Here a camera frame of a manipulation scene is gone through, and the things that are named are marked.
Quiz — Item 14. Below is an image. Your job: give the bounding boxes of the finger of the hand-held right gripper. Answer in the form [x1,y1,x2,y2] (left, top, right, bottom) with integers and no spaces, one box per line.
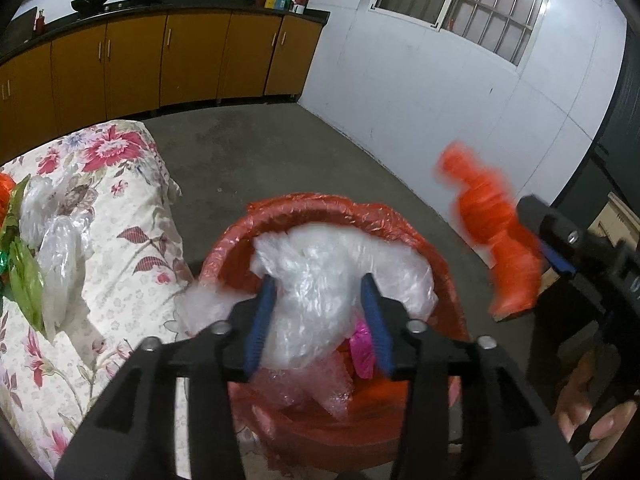
[516,194,585,278]

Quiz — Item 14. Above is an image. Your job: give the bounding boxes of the large clear plastic bag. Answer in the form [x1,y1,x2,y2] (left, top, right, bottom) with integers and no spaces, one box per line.
[175,217,440,372]

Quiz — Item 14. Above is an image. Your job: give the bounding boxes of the purple plastic bag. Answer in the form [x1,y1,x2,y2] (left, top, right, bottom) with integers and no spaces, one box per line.
[347,322,377,380]

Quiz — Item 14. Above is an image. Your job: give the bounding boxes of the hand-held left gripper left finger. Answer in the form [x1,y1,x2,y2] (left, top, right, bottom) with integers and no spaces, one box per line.
[54,276,279,480]

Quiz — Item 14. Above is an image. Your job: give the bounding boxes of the floral tablecloth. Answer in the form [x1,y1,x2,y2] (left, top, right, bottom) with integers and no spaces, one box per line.
[0,120,201,480]

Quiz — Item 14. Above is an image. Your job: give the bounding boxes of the black kitchen countertop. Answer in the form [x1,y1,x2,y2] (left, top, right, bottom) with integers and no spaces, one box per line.
[0,0,332,67]

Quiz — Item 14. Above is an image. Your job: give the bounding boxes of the wooden base cabinets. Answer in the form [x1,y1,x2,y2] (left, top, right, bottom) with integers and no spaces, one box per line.
[0,10,331,161]

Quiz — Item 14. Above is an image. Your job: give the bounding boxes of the red plastic wastebasket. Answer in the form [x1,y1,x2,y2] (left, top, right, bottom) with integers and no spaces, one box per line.
[197,192,471,476]

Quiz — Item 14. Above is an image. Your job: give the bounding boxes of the green plastic wrapper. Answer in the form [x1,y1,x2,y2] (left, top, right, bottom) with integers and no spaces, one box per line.
[0,176,47,331]

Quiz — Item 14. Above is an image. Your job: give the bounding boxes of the dark cutting board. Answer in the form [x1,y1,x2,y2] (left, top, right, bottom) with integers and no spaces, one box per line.
[12,6,39,44]

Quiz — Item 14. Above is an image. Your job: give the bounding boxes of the large orange plastic bag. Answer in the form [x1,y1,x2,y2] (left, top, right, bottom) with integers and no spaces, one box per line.
[435,140,547,322]

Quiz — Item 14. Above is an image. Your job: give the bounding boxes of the person's right hand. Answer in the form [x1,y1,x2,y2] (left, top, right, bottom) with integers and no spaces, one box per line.
[556,351,640,467]

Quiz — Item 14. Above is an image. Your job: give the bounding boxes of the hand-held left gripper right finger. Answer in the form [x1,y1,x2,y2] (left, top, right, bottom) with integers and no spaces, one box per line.
[360,274,583,480]

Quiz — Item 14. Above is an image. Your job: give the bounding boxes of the small orange plastic bag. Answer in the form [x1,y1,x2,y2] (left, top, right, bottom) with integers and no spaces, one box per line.
[0,172,14,224]

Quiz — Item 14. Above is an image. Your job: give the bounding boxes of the barred window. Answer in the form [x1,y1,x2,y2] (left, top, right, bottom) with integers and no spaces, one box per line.
[370,0,557,66]

